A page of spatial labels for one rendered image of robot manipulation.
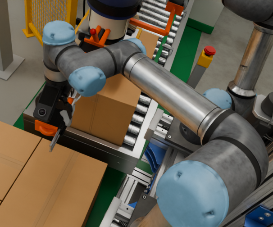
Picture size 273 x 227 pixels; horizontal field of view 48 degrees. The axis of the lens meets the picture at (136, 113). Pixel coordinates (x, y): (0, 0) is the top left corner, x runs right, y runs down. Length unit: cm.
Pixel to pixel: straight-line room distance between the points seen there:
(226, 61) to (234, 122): 305
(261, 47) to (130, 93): 66
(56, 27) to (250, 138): 50
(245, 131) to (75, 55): 41
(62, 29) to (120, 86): 83
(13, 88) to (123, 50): 205
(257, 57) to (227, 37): 280
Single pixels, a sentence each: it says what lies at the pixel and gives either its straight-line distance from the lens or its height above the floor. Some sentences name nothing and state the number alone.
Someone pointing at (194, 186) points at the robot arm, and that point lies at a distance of 49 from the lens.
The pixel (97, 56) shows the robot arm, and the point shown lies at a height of 158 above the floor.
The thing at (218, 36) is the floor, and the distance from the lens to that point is 396.
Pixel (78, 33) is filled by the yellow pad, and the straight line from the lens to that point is 149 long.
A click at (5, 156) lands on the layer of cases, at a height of 54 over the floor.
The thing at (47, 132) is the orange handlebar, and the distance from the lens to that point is 99.
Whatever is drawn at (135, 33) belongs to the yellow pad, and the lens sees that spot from 157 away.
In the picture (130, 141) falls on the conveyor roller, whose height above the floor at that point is 54.
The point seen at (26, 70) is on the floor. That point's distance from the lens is 290.
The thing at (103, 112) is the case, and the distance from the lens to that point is 160.
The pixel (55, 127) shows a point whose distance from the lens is 99.
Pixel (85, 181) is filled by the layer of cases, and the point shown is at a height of 54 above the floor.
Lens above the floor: 208
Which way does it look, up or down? 50 degrees down
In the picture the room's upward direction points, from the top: 21 degrees clockwise
